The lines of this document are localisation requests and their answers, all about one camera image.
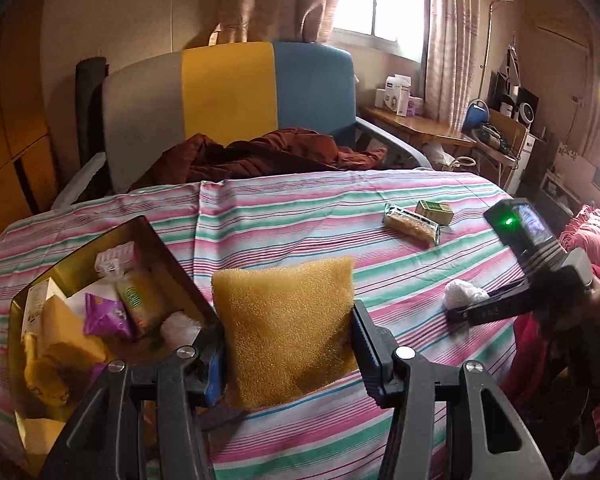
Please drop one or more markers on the clear plastic wrap ball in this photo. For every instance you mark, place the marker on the clear plastic wrap ball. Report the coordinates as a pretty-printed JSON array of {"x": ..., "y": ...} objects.
[{"x": 459, "y": 294}]

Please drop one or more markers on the striped bed sheet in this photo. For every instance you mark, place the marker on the striped bed sheet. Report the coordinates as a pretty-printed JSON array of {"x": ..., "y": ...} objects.
[{"x": 286, "y": 220}]

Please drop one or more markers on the purple snack packet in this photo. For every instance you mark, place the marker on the purple snack packet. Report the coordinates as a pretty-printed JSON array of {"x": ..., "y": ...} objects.
[{"x": 105, "y": 317}]

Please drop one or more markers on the white boxes on table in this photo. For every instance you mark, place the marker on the white boxes on table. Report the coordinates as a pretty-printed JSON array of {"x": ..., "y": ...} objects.
[{"x": 397, "y": 97}]

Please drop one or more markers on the square yellow sponge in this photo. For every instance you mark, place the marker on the square yellow sponge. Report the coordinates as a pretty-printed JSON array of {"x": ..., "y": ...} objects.
[{"x": 287, "y": 330}]

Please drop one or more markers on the green cracker packet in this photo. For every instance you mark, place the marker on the green cracker packet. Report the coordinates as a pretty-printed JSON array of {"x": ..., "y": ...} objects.
[{"x": 143, "y": 300}]

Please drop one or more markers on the dark red jacket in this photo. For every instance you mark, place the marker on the dark red jacket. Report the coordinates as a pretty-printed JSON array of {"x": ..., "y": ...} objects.
[{"x": 283, "y": 151}]

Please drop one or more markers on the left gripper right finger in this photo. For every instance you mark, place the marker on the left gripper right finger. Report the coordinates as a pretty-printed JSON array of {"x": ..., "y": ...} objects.
[{"x": 373, "y": 348}]

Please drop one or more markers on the gold metal tin box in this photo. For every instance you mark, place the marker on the gold metal tin box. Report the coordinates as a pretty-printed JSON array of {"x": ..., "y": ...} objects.
[{"x": 113, "y": 356}]

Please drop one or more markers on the green small box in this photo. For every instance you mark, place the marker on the green small box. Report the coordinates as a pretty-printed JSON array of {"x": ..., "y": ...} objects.
[{"x": 440, "y": 213}]

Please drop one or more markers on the red pink blanket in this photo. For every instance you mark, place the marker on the red pink blanket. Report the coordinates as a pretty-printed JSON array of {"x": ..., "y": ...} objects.
[{"x": 532, "y": 383}]

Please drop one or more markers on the black rolled mat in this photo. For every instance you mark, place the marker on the black rolled mat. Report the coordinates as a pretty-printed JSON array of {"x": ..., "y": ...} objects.
[{"x": 88, "y": 79}]

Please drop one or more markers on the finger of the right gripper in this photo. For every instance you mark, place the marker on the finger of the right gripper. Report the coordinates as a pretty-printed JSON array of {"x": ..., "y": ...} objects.
[{"x": 508, "y": 301}]

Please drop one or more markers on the yellow knitted sock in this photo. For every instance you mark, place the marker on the yellow knitted sock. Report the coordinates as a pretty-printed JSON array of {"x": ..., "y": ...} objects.
[{"x": 49, "y": 375}]

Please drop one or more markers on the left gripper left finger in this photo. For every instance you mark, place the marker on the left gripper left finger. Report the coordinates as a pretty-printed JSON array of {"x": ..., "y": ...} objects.
[{"x": 210, "y": 369}]

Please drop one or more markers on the yellow sponge wedge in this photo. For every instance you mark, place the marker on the yellow sponge wedge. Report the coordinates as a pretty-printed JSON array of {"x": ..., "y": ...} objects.
[{"x": 62, "y": 338}]

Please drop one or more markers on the tricolour armchair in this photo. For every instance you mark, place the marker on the tricolour armchair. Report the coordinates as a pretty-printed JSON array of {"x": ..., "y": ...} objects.
[{"x": 230, "y": 92}]

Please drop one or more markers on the wooden wardrobe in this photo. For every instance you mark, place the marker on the wooden wardrobe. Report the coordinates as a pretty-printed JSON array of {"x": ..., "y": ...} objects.
[{"x": 28, "y": 175}]

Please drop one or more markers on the person's right hand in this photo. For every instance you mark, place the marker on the person's right hand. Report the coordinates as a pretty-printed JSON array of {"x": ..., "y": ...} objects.
[{"x": 586, "y": 308}]

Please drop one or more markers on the wooden side table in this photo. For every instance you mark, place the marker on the wooden side table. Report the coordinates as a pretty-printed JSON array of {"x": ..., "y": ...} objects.
[{"x": 416, "y": 130}]

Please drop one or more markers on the white medicine box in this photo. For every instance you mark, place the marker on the white medicine box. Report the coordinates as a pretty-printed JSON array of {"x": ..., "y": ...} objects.
[{"x": 36, "y": 297}]

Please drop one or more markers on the pink curtain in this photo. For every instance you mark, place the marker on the pink curtain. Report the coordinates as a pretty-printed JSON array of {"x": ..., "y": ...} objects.
[{"x": 307, "y": 21}]

